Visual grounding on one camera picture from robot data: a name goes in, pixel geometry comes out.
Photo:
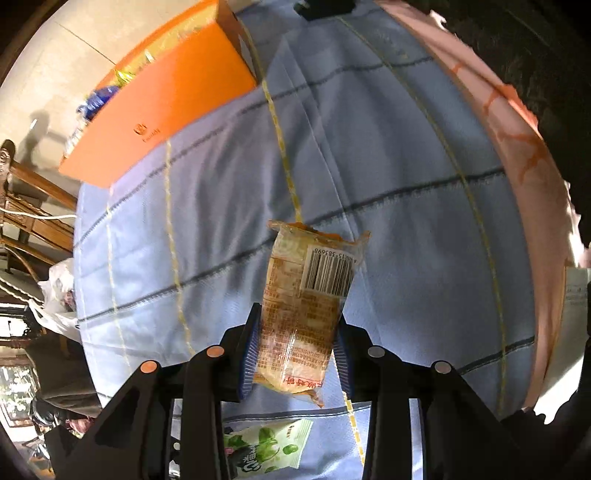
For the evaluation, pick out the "carved wooden chair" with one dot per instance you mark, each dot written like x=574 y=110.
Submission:
x=27 y=221

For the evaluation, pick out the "clear orange-edged cake packet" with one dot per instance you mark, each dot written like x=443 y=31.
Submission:
x=300 y=323

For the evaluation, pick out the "blue snack packet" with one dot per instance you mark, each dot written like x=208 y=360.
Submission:
x=99 y=99

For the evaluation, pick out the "white paper sheet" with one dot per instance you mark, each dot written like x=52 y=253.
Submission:
x=577 y=304

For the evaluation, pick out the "black object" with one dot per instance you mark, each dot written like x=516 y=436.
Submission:
x=325 y=8

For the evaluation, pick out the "white plastic bag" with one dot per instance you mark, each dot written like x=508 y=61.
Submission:
x=57 y=295

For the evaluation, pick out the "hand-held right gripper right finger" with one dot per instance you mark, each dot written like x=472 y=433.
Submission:
x=344 y=364

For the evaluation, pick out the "yellow-green snack packet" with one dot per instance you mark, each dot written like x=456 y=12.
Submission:
x=131 y=71

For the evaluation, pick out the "orange storage box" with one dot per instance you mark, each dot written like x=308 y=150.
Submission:
x=175 y=101

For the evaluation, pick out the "green and white snack packet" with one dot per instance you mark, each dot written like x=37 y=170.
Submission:
x=272 y=443

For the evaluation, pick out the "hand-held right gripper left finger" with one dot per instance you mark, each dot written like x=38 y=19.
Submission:
x=251 y=350

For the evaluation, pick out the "blue checked bed sheet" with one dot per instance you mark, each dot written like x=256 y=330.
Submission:
x=392 y=230

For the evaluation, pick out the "pink cloth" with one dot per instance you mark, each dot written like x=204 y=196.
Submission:
x=521 y=138

